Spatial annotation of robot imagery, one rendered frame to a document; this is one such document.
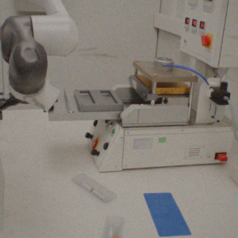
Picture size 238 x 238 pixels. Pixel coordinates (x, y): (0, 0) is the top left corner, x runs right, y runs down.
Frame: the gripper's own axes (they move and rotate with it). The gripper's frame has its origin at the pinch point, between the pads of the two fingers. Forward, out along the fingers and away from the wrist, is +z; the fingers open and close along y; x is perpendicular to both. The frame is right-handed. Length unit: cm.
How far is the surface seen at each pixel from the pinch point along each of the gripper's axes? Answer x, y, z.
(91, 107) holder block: -0.8, -25.5, 12.0
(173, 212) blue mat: 42, -39, -2
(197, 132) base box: 17, -63, 9
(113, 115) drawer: 3.7, -33.2, 12.6
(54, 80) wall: -68, -43, 151
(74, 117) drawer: 1.3, -18.6, 13.7
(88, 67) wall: -72, -71, 143
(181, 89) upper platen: 0, -60, 5
